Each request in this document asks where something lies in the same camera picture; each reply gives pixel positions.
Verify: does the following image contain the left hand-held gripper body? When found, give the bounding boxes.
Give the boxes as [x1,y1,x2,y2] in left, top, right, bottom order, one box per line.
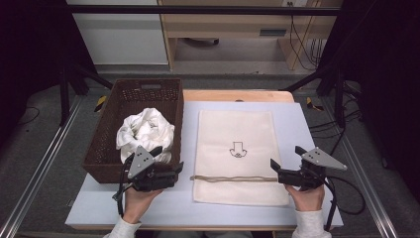
[126,145,181,193]

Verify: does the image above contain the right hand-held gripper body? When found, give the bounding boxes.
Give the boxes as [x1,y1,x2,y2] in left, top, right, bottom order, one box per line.
[277,147,349,191]

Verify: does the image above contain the white cloth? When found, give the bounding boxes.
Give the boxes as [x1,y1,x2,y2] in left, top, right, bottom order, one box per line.
[115,107,176,165]

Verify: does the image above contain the brown woven basket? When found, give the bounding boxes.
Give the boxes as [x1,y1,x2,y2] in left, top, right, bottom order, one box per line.
[81,77,185,184]

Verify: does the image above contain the cream drawstring bag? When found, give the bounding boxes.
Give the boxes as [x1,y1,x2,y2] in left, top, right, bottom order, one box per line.
[189,109,291,207]

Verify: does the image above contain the person's right hand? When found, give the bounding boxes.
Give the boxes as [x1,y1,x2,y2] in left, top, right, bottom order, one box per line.
[284,183,326,212]

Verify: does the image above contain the person's left hand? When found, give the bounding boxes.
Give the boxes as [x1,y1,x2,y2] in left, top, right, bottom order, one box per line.
[122,186,164,225]

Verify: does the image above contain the white table board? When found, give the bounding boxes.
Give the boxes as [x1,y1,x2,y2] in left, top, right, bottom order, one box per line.
[64,100,345,230]

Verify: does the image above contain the yellow black tape piece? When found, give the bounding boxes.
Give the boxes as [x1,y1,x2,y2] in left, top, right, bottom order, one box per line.
[304,96,325,112]
[93,95,109,114]

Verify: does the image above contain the black tripod stand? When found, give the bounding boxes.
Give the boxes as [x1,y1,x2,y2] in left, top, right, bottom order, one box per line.
[279,64,348,129]
[57,61,114,127]

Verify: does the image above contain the wooden table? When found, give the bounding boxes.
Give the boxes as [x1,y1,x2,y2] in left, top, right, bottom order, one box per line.
[70,88,335,232]

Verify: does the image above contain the black curtain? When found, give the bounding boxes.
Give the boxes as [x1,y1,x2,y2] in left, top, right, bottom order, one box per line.
[0,0,100,150]
[316,0,420,202]

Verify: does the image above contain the white cabinet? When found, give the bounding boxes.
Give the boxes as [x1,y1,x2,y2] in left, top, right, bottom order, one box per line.
[65,0,169,66]

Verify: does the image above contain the light wooden desk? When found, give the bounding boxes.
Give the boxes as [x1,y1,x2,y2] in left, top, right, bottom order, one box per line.
[157,0,344,71]

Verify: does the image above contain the black horizontal bar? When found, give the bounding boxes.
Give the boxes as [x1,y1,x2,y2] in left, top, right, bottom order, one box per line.
[65,4,342,17]

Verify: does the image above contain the black floor cables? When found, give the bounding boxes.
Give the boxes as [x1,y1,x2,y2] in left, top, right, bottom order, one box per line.
[308,81,364,157]

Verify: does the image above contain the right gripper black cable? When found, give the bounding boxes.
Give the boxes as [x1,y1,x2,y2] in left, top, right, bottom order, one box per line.
[323,178,339,232]

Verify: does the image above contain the aluminium floor rail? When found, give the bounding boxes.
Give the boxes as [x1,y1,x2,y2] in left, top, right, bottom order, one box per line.
[320,98,400,238]
[0,95,84,238]

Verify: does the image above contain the looped black floor cable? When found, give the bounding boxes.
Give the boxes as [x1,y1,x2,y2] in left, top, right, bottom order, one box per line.
[326,176,368,216]

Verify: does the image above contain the hanging cable bundle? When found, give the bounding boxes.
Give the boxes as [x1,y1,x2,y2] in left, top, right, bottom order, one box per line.
[287,1,327,71]

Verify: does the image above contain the thin black floor cable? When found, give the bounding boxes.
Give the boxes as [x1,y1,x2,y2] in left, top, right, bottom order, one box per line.
[17,105,42,127]

